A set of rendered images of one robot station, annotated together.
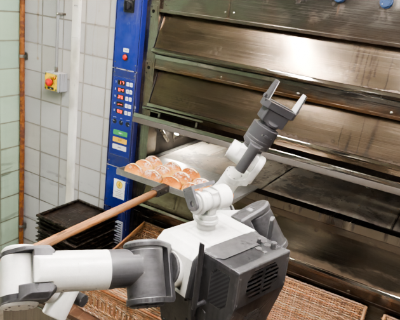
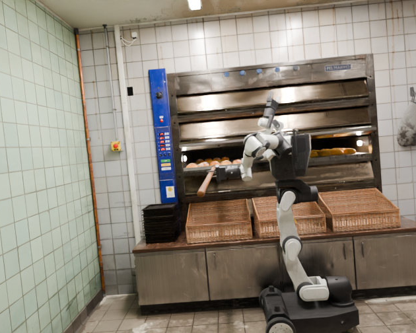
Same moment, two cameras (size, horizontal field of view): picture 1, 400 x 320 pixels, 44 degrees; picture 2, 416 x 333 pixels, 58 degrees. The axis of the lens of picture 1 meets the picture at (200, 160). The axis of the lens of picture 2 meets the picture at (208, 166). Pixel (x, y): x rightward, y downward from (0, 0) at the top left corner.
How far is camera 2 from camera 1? 2.00 m
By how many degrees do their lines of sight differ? 29
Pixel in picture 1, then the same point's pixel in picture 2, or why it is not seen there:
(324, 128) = not seen: hidden behind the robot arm
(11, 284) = (257, 143)
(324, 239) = not seen: hidden behind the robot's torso
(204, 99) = (208, 129)
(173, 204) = not seen: hidden behind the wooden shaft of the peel
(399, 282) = (317, 177)
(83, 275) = (273, 139)
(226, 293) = (305, 144)
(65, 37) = (117, 121)
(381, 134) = (290, 119)
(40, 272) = (265, 137)
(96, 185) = (152, 197)
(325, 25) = (256, 83)
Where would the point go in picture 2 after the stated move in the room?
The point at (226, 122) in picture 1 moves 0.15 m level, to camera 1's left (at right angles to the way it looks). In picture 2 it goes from (224, 135) to (210, 135)
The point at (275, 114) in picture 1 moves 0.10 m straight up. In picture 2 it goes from (273, 104) to (272, 91)
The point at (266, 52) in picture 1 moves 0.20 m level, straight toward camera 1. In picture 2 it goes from (234, 100) to (243, 96)
